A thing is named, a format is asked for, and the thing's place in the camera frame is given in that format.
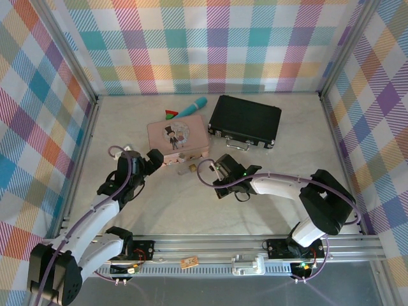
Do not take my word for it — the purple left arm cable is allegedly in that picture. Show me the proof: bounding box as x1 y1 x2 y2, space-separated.
31 145 133 306

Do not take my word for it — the black carrying case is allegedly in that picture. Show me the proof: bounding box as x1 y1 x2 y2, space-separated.
207 94 283 152

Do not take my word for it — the pink tin box cartoon print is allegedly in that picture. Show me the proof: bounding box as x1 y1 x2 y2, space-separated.
146 114 211 168

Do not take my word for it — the black connector board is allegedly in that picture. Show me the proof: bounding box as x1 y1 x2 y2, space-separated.
290 261 316 279
109 263 142 277

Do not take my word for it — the plaid fabric backdrop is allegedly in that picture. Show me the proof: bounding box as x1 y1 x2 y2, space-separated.
0 0 95 306
44 0 372 96
323 0 408 306

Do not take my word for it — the aluminium side rail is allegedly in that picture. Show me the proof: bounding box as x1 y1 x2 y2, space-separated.
52 95 103 240
318 94 370 238

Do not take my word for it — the teal cylindrical tube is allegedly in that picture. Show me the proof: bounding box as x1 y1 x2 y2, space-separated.
174 97 208 118

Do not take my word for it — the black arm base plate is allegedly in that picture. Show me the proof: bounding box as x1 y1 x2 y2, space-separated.
120 239 156 263
266 238 326 259

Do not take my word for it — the aluminium corner post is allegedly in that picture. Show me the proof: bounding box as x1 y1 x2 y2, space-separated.
33 0 102 105
317 0 383 101

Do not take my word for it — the white plastic bracket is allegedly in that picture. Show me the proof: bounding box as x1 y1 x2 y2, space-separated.
231 254 265 276

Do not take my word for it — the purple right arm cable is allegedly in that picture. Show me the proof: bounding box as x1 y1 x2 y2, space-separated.
196 159 360 284

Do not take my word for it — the wide aluminium frame rail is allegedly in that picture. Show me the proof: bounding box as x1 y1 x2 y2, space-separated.
34 235 385 265

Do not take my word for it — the perforated metal strip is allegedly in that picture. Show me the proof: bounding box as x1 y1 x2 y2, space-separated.
92 266 380 279

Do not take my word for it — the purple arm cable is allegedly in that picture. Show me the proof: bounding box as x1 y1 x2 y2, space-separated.
31 145 133 306
196 159 360 284

